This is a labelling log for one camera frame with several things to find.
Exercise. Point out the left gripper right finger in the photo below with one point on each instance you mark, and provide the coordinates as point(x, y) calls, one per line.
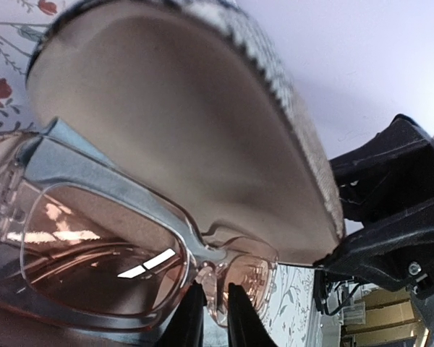
point(244, 326)

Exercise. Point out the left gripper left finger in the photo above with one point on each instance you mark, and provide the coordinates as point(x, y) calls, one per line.
point(186, 326)

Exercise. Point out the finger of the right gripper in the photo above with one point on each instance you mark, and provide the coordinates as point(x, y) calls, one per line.
point(392, 172)

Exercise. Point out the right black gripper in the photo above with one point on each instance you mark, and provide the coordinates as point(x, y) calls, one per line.
point(393, 253)

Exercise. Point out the clear pink frame glasses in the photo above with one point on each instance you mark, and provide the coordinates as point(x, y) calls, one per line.
point(73, 257)

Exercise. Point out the brown striped glasses case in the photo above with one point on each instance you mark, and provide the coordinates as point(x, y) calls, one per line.
point(191, 99)

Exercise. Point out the floral patterned table mat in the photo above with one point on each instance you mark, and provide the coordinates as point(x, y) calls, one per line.
point(22, 24)

